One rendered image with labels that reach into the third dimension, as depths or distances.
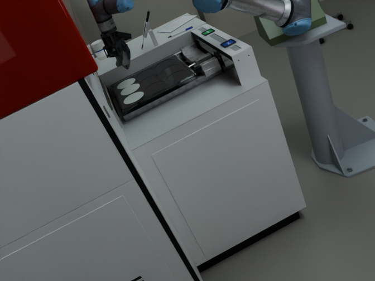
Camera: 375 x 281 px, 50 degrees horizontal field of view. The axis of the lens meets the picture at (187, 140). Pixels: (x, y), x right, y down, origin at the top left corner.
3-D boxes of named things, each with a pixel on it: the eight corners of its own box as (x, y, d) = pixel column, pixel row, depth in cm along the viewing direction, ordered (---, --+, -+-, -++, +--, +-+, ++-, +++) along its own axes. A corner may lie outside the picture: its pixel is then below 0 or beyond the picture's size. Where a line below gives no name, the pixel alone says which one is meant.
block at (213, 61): (203, 71, 182) (201, 65, 180) (201, 69, 185) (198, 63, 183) (219, 63, 182) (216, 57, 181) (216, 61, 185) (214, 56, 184)
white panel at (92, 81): (134, 178, 143) (77, 81, 123) (106, 101, 213) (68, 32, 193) (142, 174, 143) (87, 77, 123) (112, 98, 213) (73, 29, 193)
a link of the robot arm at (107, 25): (101, 17, 182) (116, 14, 178) (105, 27, 184) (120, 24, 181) (93, 24, 176) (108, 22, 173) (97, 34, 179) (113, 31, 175)
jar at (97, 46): (99, 61, 227) (90, 46, 222) (97, 58, 233) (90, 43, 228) (110, 56, 227) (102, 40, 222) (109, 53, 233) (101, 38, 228)
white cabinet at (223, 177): (202, 277, 202) (131, 151, 160) (158, 180, 284) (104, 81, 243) (313, 216, 206) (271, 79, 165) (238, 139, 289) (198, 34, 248)
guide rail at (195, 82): (125, 121, 184) (123, 116, 182) (125, 120, 186) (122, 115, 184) (222, 72, 188) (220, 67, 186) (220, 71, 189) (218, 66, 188)
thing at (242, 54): (241, 86, 169) (231, 56, 162) (200, 55, 217) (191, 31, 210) (261, 76, 170) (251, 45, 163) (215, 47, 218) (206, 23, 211)
